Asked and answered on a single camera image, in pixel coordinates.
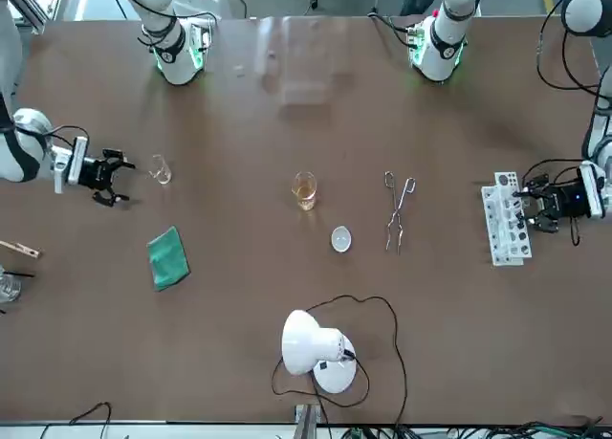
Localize metal crucible tongs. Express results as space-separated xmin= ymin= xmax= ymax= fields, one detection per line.
xmin=383 ymin=170 xmax=416 ymax=255

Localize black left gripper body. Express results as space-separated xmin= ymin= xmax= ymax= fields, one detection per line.
xmin=547 ymin=183 xmax=590 ymax=219

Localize white test tube rack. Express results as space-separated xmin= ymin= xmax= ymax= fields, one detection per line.
xmin=480 ymin=170 xmax=534 ymax=267

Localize green folded cloth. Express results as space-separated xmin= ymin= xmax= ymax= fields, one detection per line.
xmin=145 ymin=226 xmax=191 ymax=292

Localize small glass beaker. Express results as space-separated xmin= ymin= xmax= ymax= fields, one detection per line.
xmin=147 ymin=154 xmax=172 ymax=186

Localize glass beaker with amber liquid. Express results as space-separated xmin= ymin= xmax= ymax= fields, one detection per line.
xmin=291 ymin=170 xmax=318 ymax=212

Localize small white ceramic dish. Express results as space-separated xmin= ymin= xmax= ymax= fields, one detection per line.
xmin=330 ymin=225 xmax=354 ymax=253

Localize tangled cable bundle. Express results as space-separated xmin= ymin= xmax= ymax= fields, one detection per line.
xmin=343 ymin=414 xmax=606 ymax=439

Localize aluminium frame post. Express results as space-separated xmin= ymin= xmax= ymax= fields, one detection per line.
xmin=294 ymin=403 xmax=319 ymax=439

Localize black lamp cable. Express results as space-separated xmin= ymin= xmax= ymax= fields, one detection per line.
xmin=271 ymin=294 xmax=408 ymax=426

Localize thin black floor cable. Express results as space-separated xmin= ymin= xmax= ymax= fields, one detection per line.
xmin=37 ymin=400 xmax=114 ymax=439

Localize aluminium corner post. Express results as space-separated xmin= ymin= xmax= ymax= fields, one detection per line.
xmin=9 ymin=0 xmax=54 ymax=33

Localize wooden test tube clamp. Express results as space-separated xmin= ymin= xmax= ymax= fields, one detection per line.
xmin=0 ymin=239 xmax=40 ymax=259

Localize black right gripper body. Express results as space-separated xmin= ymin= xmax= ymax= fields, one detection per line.
xmin=80 ymin=155 xmax=110 ymax=191

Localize white desk lamp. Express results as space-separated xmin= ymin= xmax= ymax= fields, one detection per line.
xmin=280 ymin=309 xmax=359 ymax=395

